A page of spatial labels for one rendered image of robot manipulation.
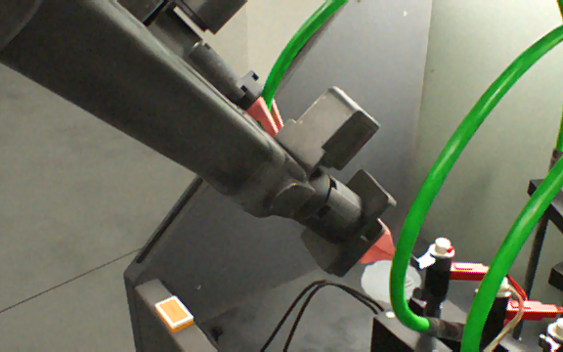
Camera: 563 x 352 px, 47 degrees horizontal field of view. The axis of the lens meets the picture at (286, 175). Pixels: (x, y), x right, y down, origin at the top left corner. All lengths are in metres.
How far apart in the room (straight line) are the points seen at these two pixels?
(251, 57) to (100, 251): 1.49
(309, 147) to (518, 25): 0.47
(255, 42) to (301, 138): 3.02
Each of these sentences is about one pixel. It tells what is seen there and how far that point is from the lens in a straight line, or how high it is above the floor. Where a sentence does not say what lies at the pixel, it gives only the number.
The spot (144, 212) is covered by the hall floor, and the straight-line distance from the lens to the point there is 2.83.
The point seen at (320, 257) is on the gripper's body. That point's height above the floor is 1.13.
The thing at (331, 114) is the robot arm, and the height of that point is 1.29.
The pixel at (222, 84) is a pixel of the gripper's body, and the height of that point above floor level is 1.28.
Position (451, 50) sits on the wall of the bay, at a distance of 1.06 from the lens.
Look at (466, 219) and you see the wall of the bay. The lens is 1.14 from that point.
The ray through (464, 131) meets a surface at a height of 1.31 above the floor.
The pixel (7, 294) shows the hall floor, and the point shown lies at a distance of 2.55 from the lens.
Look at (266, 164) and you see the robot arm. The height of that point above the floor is 1.30.
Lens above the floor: 1.54
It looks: 31 degrees down
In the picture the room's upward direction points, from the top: straight up
